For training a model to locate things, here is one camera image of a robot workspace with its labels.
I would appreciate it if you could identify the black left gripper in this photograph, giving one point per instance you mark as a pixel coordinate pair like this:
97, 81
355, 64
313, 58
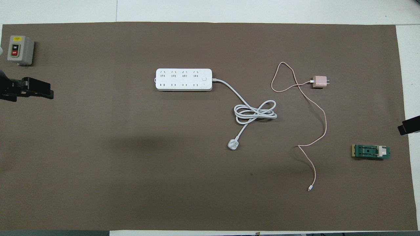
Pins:
8, 88

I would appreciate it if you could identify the brown table mat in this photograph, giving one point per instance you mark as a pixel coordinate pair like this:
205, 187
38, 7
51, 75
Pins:
131, 164

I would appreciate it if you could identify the white power strip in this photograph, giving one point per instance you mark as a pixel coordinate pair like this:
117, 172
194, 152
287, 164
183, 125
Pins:
183, 79

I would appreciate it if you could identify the grey on-off switch box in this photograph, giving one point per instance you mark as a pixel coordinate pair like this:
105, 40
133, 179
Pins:
23, 50

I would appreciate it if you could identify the green knife switch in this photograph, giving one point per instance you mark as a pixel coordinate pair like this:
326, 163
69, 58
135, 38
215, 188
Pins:
367, 151

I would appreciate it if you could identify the pink charger adapter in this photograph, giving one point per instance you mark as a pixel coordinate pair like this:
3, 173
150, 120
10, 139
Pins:
319, 81

